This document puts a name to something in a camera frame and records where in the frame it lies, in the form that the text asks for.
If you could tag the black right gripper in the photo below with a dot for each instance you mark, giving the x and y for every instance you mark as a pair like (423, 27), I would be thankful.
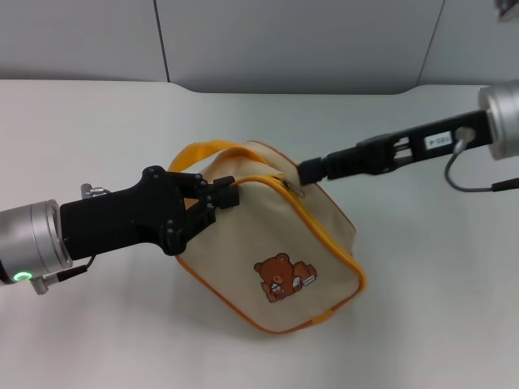
(446, 139)

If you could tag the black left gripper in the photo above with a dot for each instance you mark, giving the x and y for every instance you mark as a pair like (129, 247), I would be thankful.
(113, 219)

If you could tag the silver metal zipper pull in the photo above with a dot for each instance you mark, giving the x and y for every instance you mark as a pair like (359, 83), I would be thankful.
(295, 188)

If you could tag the beige food bag yellow zipper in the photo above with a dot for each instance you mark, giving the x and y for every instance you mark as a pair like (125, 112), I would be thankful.
(284, 251)

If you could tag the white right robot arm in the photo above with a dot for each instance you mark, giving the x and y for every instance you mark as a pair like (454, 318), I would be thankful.
(504, 121)

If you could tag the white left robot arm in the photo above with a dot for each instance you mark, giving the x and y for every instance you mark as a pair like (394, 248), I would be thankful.
(32, 243)

